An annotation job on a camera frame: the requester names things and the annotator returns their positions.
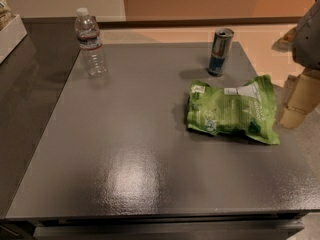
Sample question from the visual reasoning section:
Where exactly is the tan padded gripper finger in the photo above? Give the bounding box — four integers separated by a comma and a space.
279, 68, 320, 129

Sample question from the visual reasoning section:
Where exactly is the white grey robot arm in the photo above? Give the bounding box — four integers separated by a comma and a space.
279, 0, 320, 129

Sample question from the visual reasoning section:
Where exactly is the green rice chip bag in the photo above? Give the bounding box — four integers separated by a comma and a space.
187, 75, 280, 145

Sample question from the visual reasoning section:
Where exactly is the blue silver energy drink can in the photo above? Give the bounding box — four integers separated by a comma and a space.
208, 28, 234, 77

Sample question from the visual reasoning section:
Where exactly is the clear plastic water bottle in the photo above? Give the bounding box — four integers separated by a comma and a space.
75, 8, 107, 77

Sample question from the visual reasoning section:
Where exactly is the white box at left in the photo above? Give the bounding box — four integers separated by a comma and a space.
0, 14, 27, 64

